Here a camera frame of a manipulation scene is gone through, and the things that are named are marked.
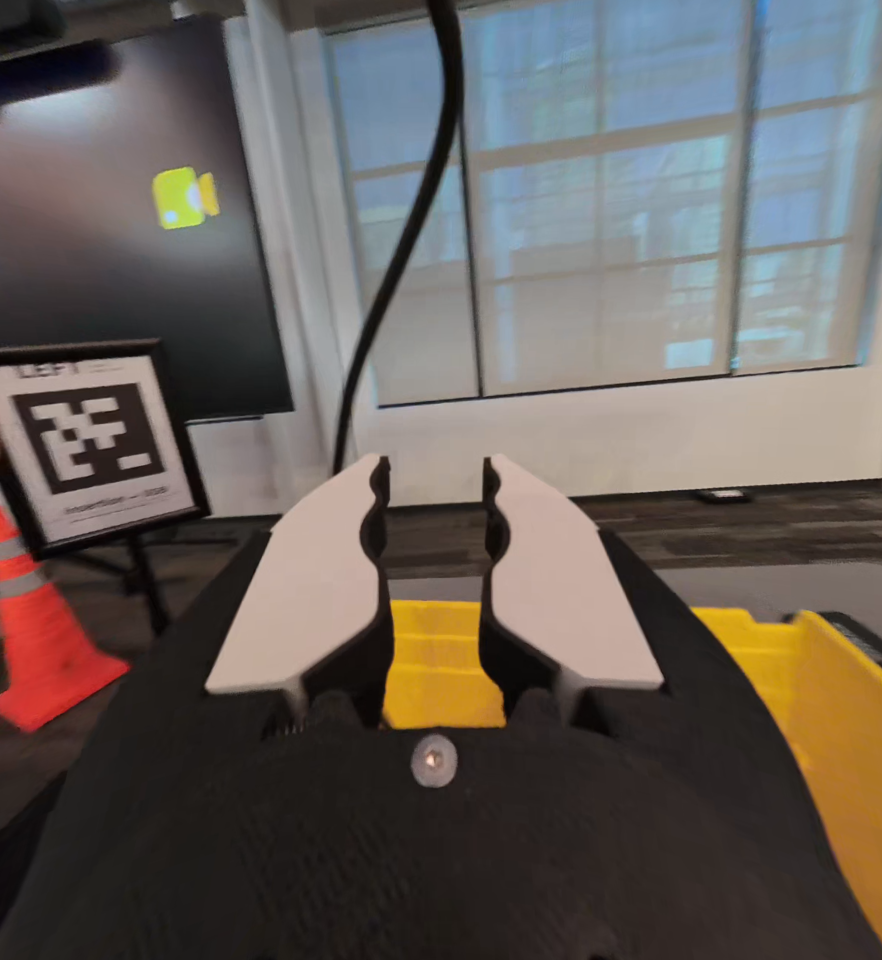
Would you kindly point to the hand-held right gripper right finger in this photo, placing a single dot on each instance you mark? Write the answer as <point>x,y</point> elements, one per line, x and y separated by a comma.
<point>568,600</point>

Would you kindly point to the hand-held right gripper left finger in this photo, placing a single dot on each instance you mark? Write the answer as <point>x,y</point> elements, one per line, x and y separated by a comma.
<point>299,600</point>

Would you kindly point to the yellow plastic bin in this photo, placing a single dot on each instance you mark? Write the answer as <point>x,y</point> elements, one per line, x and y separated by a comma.
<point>846,750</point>

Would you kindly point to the black 7-port USB hub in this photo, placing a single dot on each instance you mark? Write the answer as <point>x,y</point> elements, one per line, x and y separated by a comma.
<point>411,225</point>

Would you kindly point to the small black floor box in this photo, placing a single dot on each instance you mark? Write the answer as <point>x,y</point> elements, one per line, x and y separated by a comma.
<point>723,495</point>

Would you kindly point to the orange traffic cone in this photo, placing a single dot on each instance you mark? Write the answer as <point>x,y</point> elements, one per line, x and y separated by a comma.
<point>44,645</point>

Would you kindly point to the black framed sign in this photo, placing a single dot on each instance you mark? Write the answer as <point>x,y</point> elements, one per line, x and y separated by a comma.
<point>96,435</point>

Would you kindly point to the large dark panel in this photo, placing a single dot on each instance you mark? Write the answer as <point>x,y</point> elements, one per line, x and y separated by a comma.
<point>81,300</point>

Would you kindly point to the large glass window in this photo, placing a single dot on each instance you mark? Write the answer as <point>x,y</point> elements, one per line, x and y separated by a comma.
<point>636,225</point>

